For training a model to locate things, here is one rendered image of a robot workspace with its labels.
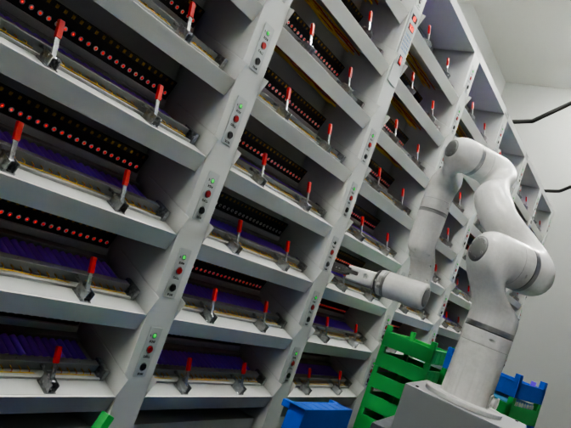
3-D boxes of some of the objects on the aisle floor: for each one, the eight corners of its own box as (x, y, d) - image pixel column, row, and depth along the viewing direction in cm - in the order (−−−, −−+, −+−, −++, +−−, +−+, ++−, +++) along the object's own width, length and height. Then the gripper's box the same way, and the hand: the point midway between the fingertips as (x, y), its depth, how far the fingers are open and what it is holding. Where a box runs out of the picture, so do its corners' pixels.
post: (123, 453, 142) (365, -197, 158) (93, 455, 135) (352, -228, 150) (73, 417, 153) (304, -187, 169) (43, 418, 146) (288, -215, 161)
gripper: (393, 275, 197) (346, 260, 207) (376, 267, 185) (327, 251, 195) (386, 296, 196) (339, 280, 206) (369, 290, 184) (319, 273, 194)
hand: (338, 267), depth 199 cm, fingers closed
